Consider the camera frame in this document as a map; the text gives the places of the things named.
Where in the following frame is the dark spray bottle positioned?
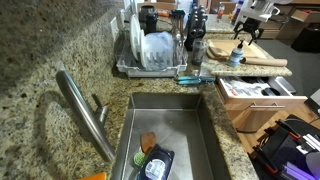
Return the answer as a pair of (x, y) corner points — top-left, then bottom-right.
(231, 0), (242, 26)

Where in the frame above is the stainless steel sink basin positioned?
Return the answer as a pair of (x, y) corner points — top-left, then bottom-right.
(110, 92), (231, 180)

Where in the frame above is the wooden base cabinet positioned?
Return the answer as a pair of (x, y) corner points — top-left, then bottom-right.
(229, 109), (291, 134)

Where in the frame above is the grey dish rack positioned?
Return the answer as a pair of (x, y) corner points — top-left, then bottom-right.
(114, 33), (188, 78)

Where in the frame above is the orange black clamp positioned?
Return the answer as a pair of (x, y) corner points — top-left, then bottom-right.
(254, 145), (279, 175)
(275, 119), (301, 139)

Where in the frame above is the open wooden drawer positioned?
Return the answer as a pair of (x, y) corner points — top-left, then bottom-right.
(215, 75), (308, 113)

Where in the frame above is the dark dish soap bottle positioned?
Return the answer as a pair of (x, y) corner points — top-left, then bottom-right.
(135, 143), (176, 180)

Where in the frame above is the white drawer liner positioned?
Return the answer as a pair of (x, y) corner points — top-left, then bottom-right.
(221, 77), (271, 98)

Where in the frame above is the steel kitchen faucet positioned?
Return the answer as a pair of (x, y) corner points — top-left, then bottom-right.
(55, 69), (117, 163)

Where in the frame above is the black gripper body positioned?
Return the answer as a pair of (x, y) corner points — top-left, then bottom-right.
(237, 17), (262, 33)

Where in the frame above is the large white plate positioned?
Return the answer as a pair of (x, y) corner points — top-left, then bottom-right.
(129, 13), (143, 63)

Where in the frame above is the small wooden cutting board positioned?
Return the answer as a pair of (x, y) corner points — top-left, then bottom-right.
(205, 46), (231, 62)

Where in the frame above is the wooden rolling pin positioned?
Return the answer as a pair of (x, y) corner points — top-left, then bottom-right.
(240, 56), (288, 68)

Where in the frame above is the utensil caddy with utensils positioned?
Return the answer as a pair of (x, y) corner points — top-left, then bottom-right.
(170, 9), (188, 64)

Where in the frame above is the clear drinking glass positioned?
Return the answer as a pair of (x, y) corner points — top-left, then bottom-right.
(191, 38), (209, 67)

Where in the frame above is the small white plate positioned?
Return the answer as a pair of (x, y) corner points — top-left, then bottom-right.
(139, 29), (148, 69)

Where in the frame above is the black robot cart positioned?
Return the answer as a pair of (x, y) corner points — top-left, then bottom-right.
(251, 114), (320, 180)

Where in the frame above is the large wooden cutting board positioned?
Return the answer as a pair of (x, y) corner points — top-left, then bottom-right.
(208, 39), (268, 60)

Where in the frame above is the white and blue pump bottle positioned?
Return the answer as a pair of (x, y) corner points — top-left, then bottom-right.
(227, 39), (245, 68)

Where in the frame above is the orange sponge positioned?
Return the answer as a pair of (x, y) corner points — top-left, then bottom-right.
(79, 171), (108, 180)

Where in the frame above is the black bin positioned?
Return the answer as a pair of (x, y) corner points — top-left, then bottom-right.
(291, 23), (320, 53)

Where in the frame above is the black knife block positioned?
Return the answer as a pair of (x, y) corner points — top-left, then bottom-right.
(184, 4), (208, 52)

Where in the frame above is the wooden background cabinet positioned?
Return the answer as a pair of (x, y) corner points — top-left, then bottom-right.
(259, 2), (320, 39)

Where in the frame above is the metal drawer handle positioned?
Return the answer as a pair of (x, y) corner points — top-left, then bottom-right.
(249, 103), (286, 110)

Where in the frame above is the white wall outlet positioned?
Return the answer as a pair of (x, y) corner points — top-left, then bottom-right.
(109, 16), (120, 42)

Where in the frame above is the red capped bottle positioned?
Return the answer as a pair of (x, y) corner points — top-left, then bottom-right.
(216, 1), (226, 23)

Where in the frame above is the green scrubber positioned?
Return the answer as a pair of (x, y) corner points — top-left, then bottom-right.
(133, 151), (148, 169)

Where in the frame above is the clear plastic container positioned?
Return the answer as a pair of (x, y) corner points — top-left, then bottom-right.
(143, 31), (176, 72)

